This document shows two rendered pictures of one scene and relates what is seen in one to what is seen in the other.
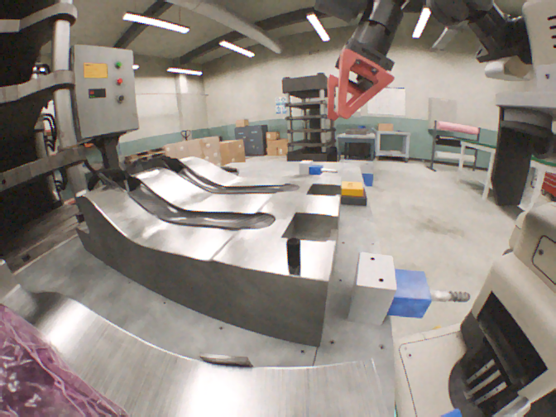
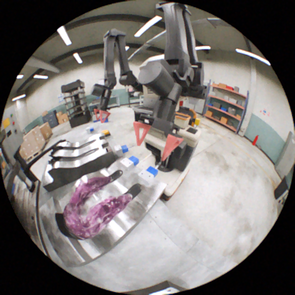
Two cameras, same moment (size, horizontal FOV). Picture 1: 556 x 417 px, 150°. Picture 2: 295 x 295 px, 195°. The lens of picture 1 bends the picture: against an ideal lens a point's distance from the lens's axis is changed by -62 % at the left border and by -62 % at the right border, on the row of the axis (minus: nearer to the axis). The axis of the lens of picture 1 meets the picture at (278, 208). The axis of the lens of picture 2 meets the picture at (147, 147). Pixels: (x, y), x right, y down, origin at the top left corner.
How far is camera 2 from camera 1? 33 cm
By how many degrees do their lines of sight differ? 49
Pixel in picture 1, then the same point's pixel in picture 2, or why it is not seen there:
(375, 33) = (105, 100)
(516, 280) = (148, 138)
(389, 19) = (108, 96)
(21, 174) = (9, 187)
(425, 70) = not seen: hidden behind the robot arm
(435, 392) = not seen: hidden behind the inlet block
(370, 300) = (119, 152)
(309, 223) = (104, 145)
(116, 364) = (98, 175)
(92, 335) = (93, 175)
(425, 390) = not seen: hidden behind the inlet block
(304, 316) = (111, 157)
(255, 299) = (104, 159)
